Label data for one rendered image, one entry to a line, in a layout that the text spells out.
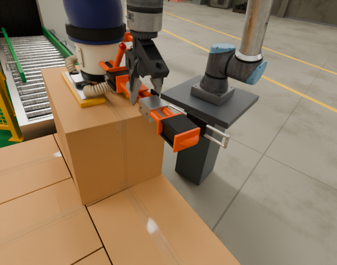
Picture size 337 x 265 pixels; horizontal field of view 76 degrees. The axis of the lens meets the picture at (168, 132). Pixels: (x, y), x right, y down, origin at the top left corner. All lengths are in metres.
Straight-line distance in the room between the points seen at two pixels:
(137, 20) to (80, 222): 0.79
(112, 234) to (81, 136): 0.41
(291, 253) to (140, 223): 1.13
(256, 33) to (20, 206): 1.32
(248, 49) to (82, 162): 0.96
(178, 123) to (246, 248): 1.27
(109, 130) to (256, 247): 1.27
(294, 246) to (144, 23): 1.66
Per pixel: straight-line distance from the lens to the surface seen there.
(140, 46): 0.61
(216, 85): 1.42
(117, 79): 0.76
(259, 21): 1.21
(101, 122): 0.81
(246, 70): 1.30
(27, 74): 2.39
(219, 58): 1.37
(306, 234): 1.96
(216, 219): 1.72
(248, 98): 1.61
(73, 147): 0.83
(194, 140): 0.52
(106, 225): 1.00
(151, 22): 0.59
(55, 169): 1.25
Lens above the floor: 1.40
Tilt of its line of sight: 36 degrees down
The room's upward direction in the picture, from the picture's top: 6 degrees clockwise
